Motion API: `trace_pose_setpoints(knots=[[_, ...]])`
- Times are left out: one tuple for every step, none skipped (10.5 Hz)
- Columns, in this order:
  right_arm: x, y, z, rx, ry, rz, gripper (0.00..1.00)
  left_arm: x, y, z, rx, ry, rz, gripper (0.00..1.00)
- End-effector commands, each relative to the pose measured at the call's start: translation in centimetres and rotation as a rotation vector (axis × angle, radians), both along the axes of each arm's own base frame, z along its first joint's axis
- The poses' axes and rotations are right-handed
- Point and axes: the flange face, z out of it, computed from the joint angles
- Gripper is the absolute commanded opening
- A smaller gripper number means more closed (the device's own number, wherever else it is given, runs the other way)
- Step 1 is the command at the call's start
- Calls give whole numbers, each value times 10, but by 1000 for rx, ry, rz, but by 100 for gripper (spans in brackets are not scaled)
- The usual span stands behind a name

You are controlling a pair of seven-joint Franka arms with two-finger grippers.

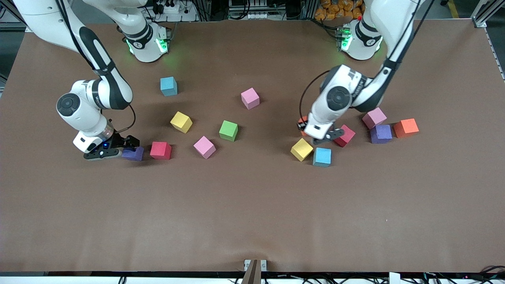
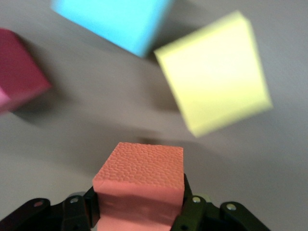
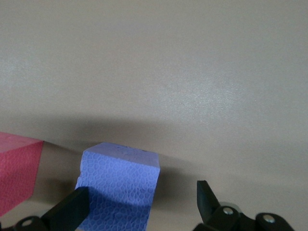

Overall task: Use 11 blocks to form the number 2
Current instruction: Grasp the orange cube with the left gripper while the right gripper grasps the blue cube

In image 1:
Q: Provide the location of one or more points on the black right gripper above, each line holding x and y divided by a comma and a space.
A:
119, 140

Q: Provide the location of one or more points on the orange foam cube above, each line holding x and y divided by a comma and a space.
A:
405, 127
303, 118

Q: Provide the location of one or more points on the purple foam cube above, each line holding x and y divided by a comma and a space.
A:
380, 133
134, 154

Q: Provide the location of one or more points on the yellow foam cube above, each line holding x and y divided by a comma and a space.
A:
301, 149
181, 121

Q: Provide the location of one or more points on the cyan foam cube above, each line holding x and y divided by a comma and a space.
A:
168, 86
322, 156

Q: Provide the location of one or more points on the pink foam cube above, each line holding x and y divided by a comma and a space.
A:
204, 146
250, 98
374, 117

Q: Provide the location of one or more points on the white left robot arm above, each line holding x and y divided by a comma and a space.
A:
390, 23

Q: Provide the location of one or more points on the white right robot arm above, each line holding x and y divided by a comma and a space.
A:
47, 23

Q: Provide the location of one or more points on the red foam cube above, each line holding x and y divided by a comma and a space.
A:
160, 150
347, 136

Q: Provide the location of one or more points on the green foam cube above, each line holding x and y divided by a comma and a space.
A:
228, 130

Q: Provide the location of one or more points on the bag of orange items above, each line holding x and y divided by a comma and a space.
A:
335, 10

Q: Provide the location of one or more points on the grey electronics box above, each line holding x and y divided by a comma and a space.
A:
248, 8

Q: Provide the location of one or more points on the white power strip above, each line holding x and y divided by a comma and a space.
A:
170, 7

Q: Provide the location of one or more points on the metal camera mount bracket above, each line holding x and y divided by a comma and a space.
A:
254, 272

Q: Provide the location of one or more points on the aluminium frame profile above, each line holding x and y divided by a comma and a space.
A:
12, 4
483, 14

